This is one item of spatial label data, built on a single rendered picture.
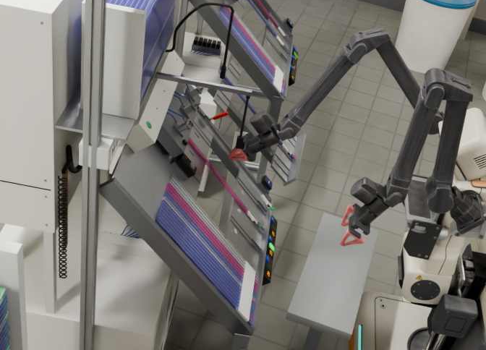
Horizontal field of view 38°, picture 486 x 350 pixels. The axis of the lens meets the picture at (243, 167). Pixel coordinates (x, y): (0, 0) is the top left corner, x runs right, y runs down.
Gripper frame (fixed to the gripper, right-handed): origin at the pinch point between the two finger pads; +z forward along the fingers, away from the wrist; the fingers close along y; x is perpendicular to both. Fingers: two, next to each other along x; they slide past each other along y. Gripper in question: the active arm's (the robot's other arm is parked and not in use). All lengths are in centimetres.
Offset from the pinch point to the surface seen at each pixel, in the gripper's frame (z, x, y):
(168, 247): 4, -14, 60
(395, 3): -20, 145, -387
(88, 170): 4, -49, 63
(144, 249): 38.2, 5.2, 25.9
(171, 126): -1.9, -31.9, 23.2
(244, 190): 3.8, 14.8, 1.7
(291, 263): 36, 97, -49
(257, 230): 3.7, 25.8, 13.3
